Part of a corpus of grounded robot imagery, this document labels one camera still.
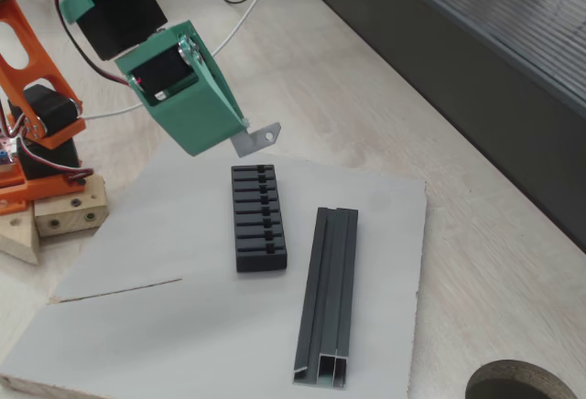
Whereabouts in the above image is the black slotted holder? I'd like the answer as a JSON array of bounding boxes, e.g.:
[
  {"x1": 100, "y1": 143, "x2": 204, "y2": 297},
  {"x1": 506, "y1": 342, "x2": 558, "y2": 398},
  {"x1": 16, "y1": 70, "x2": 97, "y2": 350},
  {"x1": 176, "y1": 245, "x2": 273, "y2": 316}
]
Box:
[{"x1": 230, "y1": 164, "x2": 289, "y2": 274}]

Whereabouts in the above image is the small metal bracket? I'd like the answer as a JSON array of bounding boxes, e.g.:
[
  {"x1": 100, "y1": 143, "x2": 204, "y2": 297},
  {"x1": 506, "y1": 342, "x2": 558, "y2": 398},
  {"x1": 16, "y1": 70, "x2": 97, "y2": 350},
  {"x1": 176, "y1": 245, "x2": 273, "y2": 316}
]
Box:
[{"x1": 231, "y1": 122, "x2": 282, "y2": 158}]

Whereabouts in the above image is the grey plywood board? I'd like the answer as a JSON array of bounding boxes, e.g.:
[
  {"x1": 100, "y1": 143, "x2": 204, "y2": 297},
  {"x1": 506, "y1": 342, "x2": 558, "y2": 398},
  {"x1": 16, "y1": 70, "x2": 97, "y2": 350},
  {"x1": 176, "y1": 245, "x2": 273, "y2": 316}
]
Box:
[{"x1": 0, "y1": 145, "x2": 429, "y2": 399}]

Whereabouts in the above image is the black aluminium profile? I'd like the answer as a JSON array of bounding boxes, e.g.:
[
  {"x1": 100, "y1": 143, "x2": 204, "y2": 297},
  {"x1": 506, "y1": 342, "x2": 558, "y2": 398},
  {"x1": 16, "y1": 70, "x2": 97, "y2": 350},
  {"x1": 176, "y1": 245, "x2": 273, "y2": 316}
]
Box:
[{"x1": 292, "y1": 207, "x2": 360, "y2": 390}]

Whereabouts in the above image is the white USB cable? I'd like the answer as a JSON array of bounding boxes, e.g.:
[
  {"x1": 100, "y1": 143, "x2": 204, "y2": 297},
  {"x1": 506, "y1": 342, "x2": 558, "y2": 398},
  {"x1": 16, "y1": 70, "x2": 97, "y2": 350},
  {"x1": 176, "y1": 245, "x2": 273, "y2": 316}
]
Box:
[{"x1": 81, "y1": 0, "x2": 284, "y2": 122}]

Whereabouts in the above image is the light wooden plank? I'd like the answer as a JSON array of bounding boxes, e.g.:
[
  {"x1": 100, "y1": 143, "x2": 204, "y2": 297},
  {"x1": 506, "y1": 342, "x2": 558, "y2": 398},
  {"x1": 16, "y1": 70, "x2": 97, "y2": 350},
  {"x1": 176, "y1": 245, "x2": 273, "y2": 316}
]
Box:
[{"x1": 34, "y1": 174, "x2": 108, "y2": 238}]

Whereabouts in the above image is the angled wooden block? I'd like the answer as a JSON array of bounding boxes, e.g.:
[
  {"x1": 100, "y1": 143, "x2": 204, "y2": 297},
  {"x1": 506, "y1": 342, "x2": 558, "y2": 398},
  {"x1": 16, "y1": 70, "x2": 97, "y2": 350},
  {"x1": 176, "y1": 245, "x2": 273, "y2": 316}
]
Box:
[{"x1": 0, "y1": 204, "x2": 40, "y2": 266}]

